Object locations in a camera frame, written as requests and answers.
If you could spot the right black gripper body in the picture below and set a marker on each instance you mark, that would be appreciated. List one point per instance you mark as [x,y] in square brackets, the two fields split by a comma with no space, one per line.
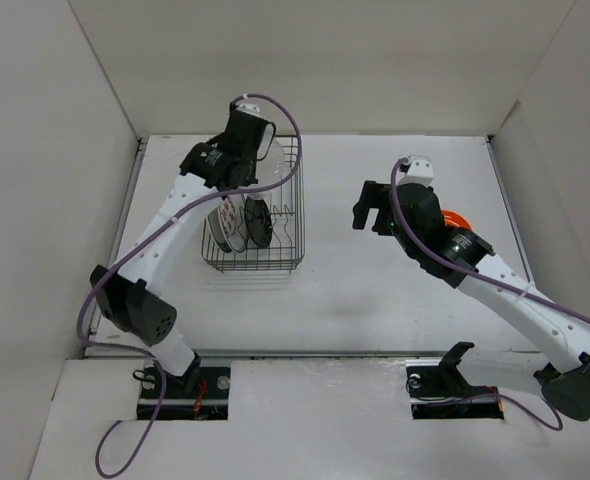
[402,242]

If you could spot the black plate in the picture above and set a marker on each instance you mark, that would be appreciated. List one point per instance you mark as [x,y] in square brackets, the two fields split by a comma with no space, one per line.
[258,222]

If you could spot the red patterned white plate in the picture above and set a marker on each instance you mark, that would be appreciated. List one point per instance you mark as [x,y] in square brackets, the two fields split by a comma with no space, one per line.
[231,216]

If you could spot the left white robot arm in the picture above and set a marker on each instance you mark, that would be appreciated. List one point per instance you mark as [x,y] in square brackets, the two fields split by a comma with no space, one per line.
[129,293]

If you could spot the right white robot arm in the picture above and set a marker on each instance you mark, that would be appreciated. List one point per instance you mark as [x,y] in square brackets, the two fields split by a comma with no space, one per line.
[558,371]

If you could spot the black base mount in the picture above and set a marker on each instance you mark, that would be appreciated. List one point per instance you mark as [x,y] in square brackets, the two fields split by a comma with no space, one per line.
[206,400]
[438,391]

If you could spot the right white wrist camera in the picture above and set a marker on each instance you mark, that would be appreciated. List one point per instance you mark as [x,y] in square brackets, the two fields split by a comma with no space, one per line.
[419,171]

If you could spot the orange plate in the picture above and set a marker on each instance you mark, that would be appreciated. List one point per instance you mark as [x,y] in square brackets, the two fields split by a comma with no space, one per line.
[456,220]

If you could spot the clear glass plate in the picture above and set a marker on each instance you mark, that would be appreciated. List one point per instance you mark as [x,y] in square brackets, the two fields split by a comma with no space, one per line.
[271,166]

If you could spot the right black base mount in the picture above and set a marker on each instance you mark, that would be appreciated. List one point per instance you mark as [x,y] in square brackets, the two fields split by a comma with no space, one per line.
[438,391]

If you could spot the green rimmed white plate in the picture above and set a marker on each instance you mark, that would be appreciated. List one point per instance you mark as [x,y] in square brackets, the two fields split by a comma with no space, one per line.
[218,233]

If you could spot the grey wire dish rack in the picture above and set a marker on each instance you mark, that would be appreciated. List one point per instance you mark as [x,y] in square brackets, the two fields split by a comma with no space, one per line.
[286,205]

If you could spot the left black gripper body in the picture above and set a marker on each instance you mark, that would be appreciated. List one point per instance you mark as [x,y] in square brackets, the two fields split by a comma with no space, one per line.
[251,176]

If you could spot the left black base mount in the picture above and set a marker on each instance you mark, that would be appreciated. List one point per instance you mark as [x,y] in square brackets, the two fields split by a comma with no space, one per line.
[206,400]

